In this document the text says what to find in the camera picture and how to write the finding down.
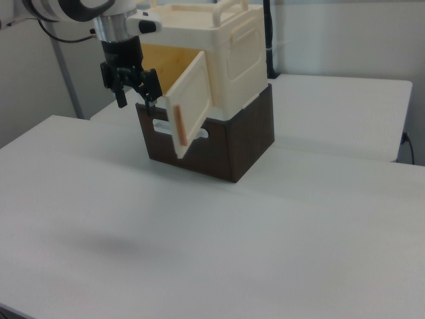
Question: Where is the dark brown drawer box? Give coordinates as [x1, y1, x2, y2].
[135, 82, 276, 183]

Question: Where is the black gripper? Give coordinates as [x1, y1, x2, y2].
[100, 36, 163, 116]

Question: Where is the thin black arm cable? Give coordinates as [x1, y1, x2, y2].
[38, 19, 97, 44]

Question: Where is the cream plastic cabinet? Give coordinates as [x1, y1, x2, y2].
[135, 0, 269, 121]

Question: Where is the black cable with plug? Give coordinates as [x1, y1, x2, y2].
[401, 132, 416, 165]

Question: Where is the grey metal frame post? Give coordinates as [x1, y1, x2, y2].
[49, 36, 84, 120]

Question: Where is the white drawer handle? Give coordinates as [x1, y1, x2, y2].
[151, 118, 210, 140]

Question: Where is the orange door handle strip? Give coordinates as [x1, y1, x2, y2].
[172, 104, 189, 147]

